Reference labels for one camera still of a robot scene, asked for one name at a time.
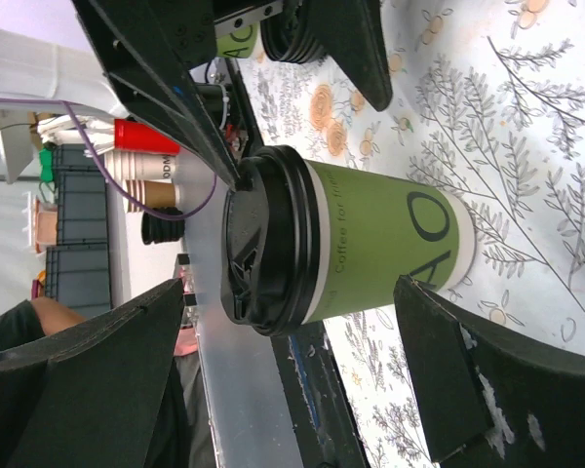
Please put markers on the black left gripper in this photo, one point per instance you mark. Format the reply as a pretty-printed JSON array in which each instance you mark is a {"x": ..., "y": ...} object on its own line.
[{"x": 157, "y": 90}]

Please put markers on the dark storage crates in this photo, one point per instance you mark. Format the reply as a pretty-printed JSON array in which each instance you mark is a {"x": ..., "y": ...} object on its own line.
[{"x": 78, "y": 265}]

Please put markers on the floral table mat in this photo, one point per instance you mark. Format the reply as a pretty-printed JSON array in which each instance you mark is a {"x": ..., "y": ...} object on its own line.
[{"x": 489, "y": 105}]

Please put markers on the single green paper cup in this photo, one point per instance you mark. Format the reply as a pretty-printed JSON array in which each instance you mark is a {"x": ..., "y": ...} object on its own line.
[{"x": 369, "y": 230}]

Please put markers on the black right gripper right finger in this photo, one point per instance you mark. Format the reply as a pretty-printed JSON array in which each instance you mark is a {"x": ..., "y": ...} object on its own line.
[{"x": 488, "y": 396}]

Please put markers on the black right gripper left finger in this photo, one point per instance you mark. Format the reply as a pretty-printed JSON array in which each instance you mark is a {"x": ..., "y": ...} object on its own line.
[{"x": 90, "y": 396}]

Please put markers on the black coffee cup lid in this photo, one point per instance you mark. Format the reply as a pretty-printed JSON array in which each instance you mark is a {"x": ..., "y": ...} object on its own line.
[{"x": 270, "y": 243}]

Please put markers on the background paper cup stacks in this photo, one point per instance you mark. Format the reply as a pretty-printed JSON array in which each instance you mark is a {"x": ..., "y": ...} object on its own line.
[{"x": 140, "y": 154}]

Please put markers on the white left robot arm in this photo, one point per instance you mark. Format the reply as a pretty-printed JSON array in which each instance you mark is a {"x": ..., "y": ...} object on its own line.
[{"x": 32, "y": 70}]

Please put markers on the stack of green paper cups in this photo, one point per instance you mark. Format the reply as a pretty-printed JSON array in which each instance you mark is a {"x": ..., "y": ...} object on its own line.
[{"x": 244, "y": 43}]

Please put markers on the person in dark shirt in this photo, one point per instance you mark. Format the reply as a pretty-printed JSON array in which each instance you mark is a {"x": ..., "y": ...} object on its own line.
[{"x": 182, "y": 436}]

